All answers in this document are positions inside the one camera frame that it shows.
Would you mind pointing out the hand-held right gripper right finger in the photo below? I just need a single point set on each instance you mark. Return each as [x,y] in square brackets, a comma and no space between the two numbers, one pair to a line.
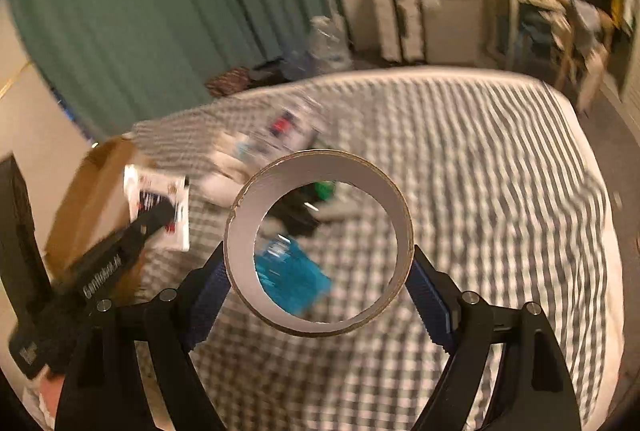
[430,306]

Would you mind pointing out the white printed card packet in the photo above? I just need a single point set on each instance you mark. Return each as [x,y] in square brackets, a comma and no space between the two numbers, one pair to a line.
[165,183]

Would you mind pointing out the cardboard tape roll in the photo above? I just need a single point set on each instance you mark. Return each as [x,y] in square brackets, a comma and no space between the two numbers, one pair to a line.
[325,168]

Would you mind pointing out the small green object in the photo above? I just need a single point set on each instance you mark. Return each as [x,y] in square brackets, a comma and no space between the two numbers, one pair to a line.
[325,191]

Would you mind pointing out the blue plastic packet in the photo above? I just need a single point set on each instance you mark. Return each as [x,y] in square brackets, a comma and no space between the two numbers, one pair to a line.
[290,273]

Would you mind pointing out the checkered bed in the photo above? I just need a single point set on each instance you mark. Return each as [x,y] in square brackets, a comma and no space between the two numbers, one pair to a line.
[616,311]

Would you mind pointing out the grey checkered blanket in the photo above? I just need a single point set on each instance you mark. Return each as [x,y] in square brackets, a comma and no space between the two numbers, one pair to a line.
[475,211]

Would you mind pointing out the wooden chair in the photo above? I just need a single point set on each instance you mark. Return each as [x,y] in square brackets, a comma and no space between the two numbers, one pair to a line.
[595,61]

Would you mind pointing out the person's left forearm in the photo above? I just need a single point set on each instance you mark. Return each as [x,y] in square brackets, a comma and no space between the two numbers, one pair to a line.
[47,398]

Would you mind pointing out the black oblong object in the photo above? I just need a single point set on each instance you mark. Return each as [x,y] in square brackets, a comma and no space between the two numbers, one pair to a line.
[295,218]

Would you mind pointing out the grey fridge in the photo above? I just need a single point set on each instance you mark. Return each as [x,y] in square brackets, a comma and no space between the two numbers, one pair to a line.
[450,11]

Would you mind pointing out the clear water jug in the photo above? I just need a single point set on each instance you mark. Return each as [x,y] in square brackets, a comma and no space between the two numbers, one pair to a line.
[330,43]

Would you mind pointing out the brown cardboard box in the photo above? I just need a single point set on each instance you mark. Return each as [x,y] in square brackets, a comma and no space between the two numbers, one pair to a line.
[90,196]

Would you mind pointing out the black bag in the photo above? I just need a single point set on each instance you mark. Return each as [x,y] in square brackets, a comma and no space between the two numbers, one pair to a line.
[267,71]

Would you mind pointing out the blue bag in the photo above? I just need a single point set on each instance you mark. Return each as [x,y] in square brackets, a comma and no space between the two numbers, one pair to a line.
[300,66]

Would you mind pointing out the white drawer cart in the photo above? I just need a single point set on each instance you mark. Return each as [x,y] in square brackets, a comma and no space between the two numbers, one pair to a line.
[410,21]
[382,21]

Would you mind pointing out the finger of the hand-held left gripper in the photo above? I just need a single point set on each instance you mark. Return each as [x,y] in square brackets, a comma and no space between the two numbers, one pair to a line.
[150,218]

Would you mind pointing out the green curtain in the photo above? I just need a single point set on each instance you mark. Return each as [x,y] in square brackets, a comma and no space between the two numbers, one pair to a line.
[150,11]

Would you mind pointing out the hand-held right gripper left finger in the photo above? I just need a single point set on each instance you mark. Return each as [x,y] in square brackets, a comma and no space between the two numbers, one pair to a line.
[207,306]

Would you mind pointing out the pile of printed packets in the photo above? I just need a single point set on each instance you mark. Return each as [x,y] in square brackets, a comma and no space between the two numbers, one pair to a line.
[260,141]

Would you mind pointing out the patterned bag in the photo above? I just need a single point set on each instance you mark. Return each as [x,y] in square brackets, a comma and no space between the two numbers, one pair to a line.
[227,83]

